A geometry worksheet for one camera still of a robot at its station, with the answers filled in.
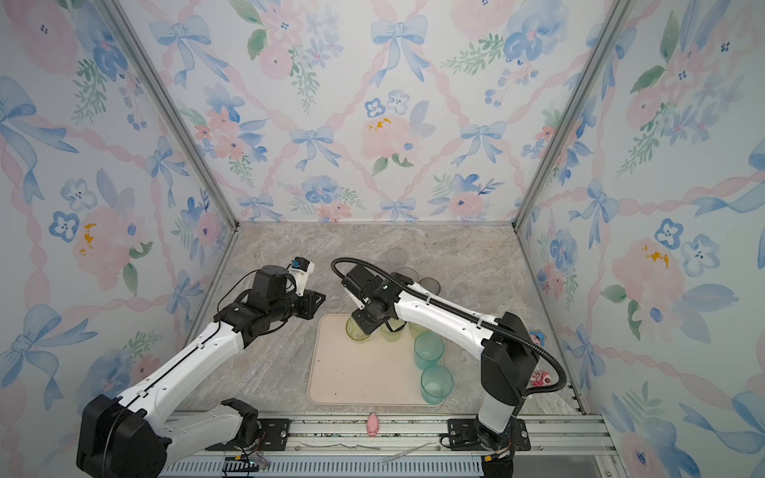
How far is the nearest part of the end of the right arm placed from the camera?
0.57 meters

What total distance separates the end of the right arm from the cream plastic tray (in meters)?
0.03

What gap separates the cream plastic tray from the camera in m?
0.81
